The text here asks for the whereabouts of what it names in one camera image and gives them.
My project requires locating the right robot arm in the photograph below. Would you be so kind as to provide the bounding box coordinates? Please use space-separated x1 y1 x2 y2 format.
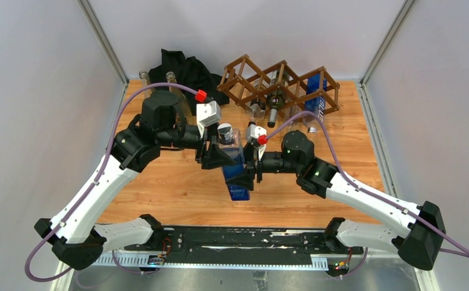
226 130 446 270

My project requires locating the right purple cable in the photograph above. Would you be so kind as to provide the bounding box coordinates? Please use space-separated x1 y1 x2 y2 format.
258 111 469 268

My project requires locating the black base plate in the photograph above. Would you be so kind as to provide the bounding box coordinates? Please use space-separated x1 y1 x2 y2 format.
124 226 364 266

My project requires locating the clear bottle black cap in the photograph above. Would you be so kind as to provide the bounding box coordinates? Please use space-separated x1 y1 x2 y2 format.
245 99 266 122

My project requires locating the clear bottle with dark label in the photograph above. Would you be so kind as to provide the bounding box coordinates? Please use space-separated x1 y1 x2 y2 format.
165 71 194 124

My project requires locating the brown wooden wine rack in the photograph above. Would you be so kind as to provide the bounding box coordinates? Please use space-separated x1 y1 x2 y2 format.
216 54 340 115

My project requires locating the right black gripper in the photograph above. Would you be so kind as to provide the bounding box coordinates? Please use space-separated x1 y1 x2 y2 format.
225 141 302 190

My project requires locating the dark green wine bottle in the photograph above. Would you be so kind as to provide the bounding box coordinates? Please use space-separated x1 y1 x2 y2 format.
267 70 289 128

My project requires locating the blue bottle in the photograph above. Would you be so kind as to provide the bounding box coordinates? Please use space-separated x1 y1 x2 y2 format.
302 74 327 133
218 123 250 201

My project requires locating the black crumpled cloth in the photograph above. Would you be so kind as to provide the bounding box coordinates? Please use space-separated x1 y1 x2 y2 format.
148 49 230 105

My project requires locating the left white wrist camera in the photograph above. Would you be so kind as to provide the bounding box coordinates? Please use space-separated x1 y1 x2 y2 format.
196 101 222 127

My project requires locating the aluminium frame rail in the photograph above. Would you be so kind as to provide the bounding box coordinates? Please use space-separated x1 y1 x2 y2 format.
64 224 430 272

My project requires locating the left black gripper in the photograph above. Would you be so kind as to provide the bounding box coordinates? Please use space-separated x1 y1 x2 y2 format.
158 121 236 167

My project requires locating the purple cable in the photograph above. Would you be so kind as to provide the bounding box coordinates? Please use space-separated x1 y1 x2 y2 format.
258 111 469 268
24 82 208 283

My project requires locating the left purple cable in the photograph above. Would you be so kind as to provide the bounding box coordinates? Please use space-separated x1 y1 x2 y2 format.
24 82 208 283

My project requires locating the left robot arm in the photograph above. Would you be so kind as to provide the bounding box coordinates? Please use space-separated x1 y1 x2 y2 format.
35 90 235 270

